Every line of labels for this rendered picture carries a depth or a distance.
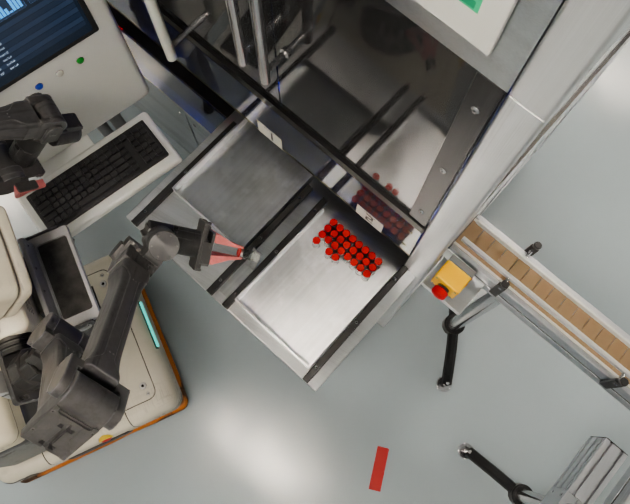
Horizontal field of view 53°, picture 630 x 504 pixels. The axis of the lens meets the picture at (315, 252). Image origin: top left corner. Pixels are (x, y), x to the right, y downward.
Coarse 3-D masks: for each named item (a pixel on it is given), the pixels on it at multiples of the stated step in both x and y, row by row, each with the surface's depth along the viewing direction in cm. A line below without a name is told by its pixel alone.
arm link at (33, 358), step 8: (64, 320) 126; (56, 328) 123; (64, 328) 124; (72, 328) 126; (72, 336) 124; (80, 336) 126; (32, 352) 123; (32, 360) 123; (40, 360) 123; (40, 368) 125
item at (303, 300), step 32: (320, 224) 171; (288, 256) 168; (320, 256) 168; (256, 288) 166; (288, 288) 166; (320, 288) 166; (352, 288) 166; (256, 320) 163; (288, 320) 164; (320, 320) 164; (352, 320) 164; (320, 352) 158
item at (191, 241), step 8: (200, 224) 129; (208, 224) 126; (176, 232) 125; (184, 232) 125; (192, 232) 126; (200, 232) 127; (208, 232) 126; (184, 240) 125; (192, 240) 126; (200, 240) 126; (184, 248) 125; (192, 248) 126; (200, 248) 126; (192, 256) 128; (200, 256) 126; (192, 264) 129; (200, 264) 127
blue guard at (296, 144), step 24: (120, 0) 166; (144, 24) 167; (168, 24) 153; (192, 48) 154; (216, 72) 155; (240, 96) 156; (264, 120) 157; (288, 144) 158; (312, 144) 145; (312, 168) 159; (336, 168) 146; (336, 192) 160; (360, 192) 147; (384, 216) 148; (408, 240) 149
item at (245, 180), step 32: (256, 128) 178; (224, 160) 175; (256, 160) 175; (288, 160) 175; (192, 192) 173; (224, 192) 173; (256, 192) 173; (288, 192) 173; (224, 224) 170; (256, 224) 170
